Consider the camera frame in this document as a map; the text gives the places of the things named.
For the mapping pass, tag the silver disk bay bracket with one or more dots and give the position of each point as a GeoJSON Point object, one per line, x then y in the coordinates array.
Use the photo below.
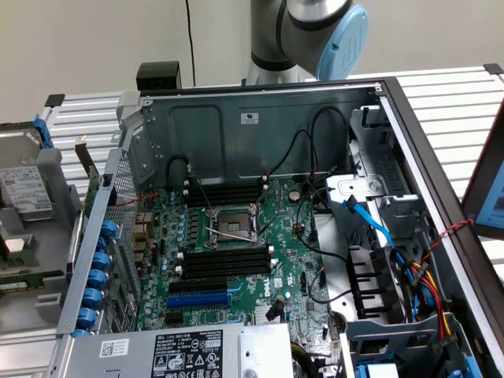
{"type": "Point", "coordinates": [354, 185]}

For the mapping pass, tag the blue card retention clip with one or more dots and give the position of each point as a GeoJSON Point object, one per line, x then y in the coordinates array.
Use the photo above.
{"type": "Point", "coordinates": [109, 229]}
{"type": "Point", "coordinates": [102, 244]}
{"type": "Point", "coordinates": [101, 261]}
{"type": "Point", "coordinates": [91, 297]}
{"type": "Point", "coordinates": [80, 333]}
{"type": "Point", "coordinates": [96, 279]}
{"type": "Point", "coordinates": [87, 317]}

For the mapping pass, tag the silver socket locking lever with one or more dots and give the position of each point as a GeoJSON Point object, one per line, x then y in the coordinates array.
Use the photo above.
{"type": "Point", "coordinates": [202, 189]}
{"type": "Point", "coordinates": [232, 235]}

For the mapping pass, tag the grey parts rack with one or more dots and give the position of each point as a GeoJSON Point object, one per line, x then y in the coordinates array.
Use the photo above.
{"type": "Point", "coordinates": [51, 236]}

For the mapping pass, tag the metal rear port stack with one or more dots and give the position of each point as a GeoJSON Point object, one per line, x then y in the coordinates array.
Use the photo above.
{"type": "Point", "coordinates": [141, 236]}

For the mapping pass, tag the blue expansion slot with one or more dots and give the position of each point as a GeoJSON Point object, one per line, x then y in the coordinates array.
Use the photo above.
{"type": "Point", "coordinates": [199, 301]}

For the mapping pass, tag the short black expansion slot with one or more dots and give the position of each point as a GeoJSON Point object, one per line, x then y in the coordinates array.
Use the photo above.
{"type": "Point", "coordinates": [174, 318]}

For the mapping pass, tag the silver CPU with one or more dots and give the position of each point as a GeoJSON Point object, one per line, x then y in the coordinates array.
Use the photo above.
{"type": "Point", "coordinates": [15, 245]}

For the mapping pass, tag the RAM slot white latches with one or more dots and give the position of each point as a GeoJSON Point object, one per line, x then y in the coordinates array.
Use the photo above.
{"type": "Point", "coordinates": [224, 254]}
{"type": "Point", "coordinates": [224, 186]}
{"type": "Point", "coordinates": [224, 195]}
{"type": "Point", "coordinates": [224, 266]}

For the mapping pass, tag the silver coin battery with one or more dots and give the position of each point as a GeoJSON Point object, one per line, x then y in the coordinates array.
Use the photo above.
{"type": "Point", "coordinates": [294, 195]}

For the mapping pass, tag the open grey PC case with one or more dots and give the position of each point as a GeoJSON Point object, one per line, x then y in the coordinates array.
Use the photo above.
{"type": "Point", "coordinates": [295, 106]}

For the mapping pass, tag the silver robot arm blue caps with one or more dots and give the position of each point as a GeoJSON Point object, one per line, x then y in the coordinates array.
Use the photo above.
{"type": "Point", "coordinates": [267, 31]}

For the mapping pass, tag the dark laptop with lit screen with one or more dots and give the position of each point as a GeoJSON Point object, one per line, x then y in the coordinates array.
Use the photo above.
{"type": "Point", "coordinates": [488, 204]}

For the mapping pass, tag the silver hard disk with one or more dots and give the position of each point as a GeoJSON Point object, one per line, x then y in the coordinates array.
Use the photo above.
{"type": "Point", "coordinates": [23, 189]}

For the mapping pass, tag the green graphics card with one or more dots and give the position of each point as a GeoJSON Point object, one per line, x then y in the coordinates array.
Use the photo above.
{"type": "Point", "coordinates": [92, 189]}

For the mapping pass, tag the green Dell motherboard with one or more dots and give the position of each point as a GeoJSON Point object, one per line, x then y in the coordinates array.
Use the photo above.
{"type": "Point", "coordinates": [291, 271]}

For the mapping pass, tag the long black expansion slot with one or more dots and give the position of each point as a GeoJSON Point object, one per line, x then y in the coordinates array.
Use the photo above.
{"type": "Point", "coordinates": [199, 285]}

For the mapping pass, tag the RAM slot black latches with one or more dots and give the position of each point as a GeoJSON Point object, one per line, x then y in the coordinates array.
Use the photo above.
{"type": "Point", "coordinates": [224, 260]}
{"type": "Point", "coordinates": [224, 272]}
{"type": "Point", "coordinates": [224, 201]}
{"type": "Point", "coordinates": [224, 191]}

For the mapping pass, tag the silver chipset heatsink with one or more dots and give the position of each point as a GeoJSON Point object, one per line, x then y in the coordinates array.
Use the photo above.
{"type": "Point", "coordinates": [260, 315]}

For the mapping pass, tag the blue disk rail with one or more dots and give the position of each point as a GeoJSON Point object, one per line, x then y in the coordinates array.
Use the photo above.
{"type": "Point", "coordinates": [42, 132]}

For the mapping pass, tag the CPU socket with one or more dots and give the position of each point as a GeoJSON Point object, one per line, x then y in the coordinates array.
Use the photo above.
{"type": "Point", "coordinates": [232, 226]}

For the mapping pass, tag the grey metal disk bay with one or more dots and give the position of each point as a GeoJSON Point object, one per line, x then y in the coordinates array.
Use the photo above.
{"type": "Point", "coordinates": [393, 173]}

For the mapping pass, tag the black table end cap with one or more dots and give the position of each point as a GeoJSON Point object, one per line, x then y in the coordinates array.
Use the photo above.
{"type": "Point", "coordinates": [55, 100]}
{"type": "Point", "coordinates": [494, 68]}

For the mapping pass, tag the grey power supply with label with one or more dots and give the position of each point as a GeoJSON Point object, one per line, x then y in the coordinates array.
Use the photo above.
{"type": "Point", "coordinates": [130, 354]}

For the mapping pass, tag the green RAM stick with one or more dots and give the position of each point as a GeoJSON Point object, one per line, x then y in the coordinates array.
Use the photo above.
{"type": "Point", "coordinates": [15, 286]}

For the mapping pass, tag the black box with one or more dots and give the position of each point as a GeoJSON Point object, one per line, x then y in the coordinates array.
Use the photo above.
{"type": "Point", "coordinates": [157, 76]}

